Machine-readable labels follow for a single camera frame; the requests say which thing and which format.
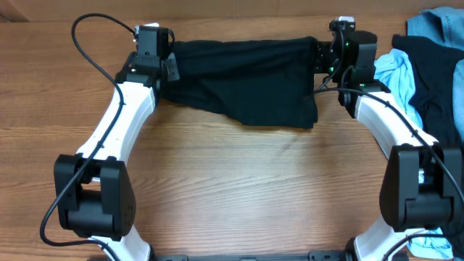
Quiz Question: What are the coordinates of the black shorts grey waistband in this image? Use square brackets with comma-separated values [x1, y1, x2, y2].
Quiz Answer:
[162, 37, 318, 128]

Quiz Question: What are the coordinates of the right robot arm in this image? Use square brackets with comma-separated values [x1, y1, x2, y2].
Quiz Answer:
[307, 17, 463, 260]

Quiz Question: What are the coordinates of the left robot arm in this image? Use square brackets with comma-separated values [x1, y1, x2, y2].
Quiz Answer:
[52, 23, 178, 260]

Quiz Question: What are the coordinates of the light blue printed t-shirt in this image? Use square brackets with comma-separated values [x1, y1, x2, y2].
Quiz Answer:
[374, 49, 454, 260]

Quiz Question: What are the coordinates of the black garment in pile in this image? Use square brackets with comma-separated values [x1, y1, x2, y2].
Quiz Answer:
[391, 35, 463, 149]

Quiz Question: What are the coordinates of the blue denim garment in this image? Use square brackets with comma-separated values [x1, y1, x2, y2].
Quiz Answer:
[407, 7, 463, 140]

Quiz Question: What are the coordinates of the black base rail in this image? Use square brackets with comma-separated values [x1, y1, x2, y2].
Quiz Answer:
[149, 250, 357, 261]

